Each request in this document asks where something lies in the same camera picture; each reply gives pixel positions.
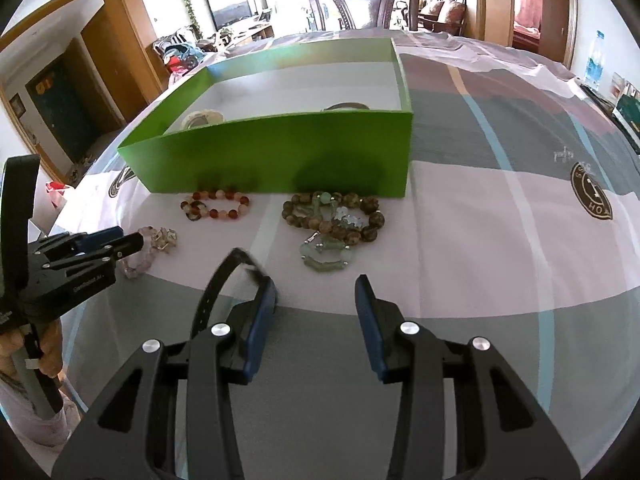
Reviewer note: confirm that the flat screen television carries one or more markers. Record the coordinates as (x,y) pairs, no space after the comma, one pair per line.
(230,7)

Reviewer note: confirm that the cushioned wooden armchair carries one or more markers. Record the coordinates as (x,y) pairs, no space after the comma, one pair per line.
(445,15)

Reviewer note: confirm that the person's left hand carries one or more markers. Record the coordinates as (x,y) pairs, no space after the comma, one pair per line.
(52,350)

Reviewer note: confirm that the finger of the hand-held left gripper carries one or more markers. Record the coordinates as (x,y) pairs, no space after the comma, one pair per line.
(125,246)
(97,239)

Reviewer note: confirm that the dark carved wooden chair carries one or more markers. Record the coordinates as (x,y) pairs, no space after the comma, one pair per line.
(365,2)

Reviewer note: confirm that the metal bangle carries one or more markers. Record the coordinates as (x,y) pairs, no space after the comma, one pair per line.
(345,106)

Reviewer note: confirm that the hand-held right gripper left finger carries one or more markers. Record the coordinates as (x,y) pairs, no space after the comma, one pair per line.
(262,325)

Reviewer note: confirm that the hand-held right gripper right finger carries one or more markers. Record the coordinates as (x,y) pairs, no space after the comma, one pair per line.
(367,325)

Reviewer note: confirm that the clear water bottle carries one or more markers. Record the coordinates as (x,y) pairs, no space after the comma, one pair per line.
(595,60)

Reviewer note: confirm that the wooden television cabinet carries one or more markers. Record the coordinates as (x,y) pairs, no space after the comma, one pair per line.
(250,34)

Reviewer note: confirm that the person's left forearm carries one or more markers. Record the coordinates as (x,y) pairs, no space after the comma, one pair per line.
(15,410)

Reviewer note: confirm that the green cardboard box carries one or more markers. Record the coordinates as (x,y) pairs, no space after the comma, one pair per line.
(280,152)

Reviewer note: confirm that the wooden armchair with clothes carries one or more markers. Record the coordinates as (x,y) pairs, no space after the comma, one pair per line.
(180,55)

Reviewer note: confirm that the dark door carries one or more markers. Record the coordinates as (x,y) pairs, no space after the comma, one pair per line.
(62,105)

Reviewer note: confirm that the plaid tablecloth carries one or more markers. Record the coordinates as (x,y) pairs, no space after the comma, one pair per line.
(475,240)

